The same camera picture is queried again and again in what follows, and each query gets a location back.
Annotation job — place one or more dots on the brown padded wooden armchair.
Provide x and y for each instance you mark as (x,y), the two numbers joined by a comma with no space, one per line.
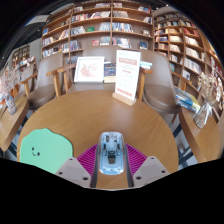
(160,90)
(43,90)
(96,51)

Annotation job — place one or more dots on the stack of colourful books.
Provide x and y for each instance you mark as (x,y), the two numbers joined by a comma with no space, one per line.
(186,99)

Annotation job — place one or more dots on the white framed picture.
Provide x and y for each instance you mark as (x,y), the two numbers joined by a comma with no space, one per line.
(89,69)

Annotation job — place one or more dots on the glass vase with dried flowers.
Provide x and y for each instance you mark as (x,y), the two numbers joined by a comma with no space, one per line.
(10,105)
(201,116)

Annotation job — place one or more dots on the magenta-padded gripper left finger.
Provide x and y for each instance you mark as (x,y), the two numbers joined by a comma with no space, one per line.
(86,160)

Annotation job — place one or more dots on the green blob-shaped mouse pad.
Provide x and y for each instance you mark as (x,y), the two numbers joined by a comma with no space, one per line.
(46,150)

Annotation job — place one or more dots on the round wooden side table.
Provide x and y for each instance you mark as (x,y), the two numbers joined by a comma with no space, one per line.
(10,123)
(203,143)

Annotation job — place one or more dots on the light blue book stack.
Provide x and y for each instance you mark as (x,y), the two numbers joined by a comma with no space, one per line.
(146,65)

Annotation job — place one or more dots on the white sign on wooden stand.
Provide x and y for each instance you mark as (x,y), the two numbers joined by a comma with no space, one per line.
(127,73)

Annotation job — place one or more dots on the wide wooden bookshelf unit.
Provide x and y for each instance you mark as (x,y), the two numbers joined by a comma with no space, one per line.
(100,26)

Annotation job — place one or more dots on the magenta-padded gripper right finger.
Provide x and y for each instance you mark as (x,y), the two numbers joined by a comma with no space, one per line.
(137,160)

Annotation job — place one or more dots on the transparent computer mouse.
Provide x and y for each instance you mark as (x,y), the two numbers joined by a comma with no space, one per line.
(112,155)

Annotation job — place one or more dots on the white hanging ceiling panel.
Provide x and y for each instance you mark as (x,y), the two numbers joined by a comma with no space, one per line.
(37,19)

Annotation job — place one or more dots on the dark blue book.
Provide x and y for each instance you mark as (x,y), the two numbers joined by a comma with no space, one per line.
(110,71)

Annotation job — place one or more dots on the angled wooden bookshelf unit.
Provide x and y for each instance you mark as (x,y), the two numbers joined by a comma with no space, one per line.
(186,43)

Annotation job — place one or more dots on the distant wooden bookshelf unit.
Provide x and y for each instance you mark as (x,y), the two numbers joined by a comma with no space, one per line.
(20,56)

